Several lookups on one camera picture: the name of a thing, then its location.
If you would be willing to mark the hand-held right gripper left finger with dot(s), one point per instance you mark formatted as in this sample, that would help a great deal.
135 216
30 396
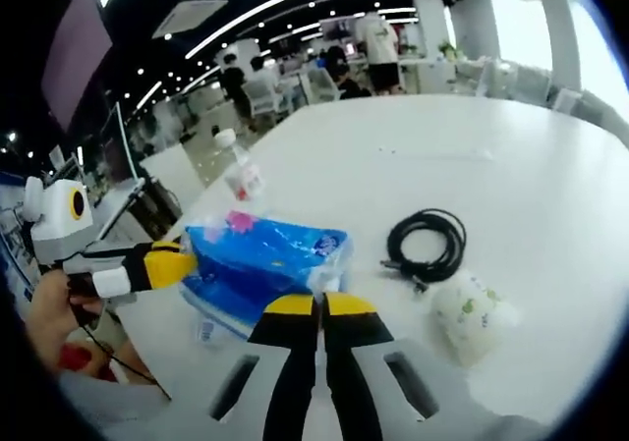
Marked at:
290 362

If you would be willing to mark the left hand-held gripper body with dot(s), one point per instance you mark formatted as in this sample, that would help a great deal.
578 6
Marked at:
56 225

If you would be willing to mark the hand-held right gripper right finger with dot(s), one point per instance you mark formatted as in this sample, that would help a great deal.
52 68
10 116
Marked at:
354 362

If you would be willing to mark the blue tissue pack item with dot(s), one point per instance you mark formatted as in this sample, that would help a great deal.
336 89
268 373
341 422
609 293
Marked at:
275 244

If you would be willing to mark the clear water bottle item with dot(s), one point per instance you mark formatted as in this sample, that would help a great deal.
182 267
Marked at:
243 176

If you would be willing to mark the white paper cup item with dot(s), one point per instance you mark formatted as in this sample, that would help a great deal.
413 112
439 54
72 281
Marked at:
472 318

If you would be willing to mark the person's left hand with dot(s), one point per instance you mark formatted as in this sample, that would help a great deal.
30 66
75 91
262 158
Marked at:
49 308

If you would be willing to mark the red object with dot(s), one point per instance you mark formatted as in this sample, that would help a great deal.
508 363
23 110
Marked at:
78 357

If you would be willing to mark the ceiling air conditioner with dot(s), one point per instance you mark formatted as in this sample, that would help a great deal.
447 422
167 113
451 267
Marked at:
191 16

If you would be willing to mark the potted green plant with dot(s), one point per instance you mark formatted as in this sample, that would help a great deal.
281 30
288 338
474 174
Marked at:
447 50

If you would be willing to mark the dark wall screen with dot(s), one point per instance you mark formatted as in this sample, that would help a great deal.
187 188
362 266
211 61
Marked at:
78 63

